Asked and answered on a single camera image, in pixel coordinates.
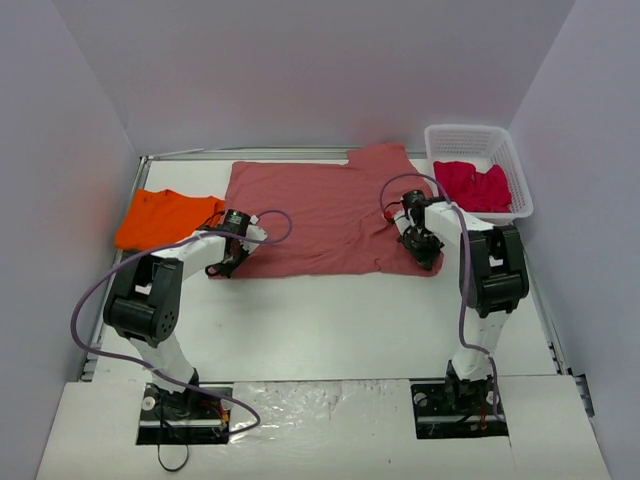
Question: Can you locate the pink t shirt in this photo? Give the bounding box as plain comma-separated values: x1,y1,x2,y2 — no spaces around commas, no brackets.
225,143,443,279

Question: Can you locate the orange folded t shirt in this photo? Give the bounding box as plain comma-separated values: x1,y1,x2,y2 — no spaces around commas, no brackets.
115,189,225,250

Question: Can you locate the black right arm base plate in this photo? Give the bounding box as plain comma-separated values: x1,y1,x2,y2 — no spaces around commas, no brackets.
410,380,509,440

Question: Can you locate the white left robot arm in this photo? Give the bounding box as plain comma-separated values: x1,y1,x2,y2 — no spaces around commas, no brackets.
103,210,266,418

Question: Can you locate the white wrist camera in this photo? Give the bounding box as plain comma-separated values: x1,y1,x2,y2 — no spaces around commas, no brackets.
244,215,268,248
384,208,413,235

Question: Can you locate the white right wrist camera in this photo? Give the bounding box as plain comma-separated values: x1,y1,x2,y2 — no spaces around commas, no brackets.
384,208,413,235

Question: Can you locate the magenta t shirt in basket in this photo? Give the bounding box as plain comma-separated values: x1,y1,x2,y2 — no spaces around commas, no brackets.
433,161,512,213

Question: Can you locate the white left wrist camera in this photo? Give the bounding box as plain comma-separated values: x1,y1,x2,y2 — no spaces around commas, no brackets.
244,215,268,248

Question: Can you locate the thin black cable loop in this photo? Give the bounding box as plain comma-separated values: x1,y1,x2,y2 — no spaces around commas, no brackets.
155,442,190,474

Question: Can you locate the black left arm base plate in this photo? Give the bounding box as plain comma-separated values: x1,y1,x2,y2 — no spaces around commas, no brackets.
136,383,231,446

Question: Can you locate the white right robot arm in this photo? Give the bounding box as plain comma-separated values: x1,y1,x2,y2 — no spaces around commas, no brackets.
391,190,529,413

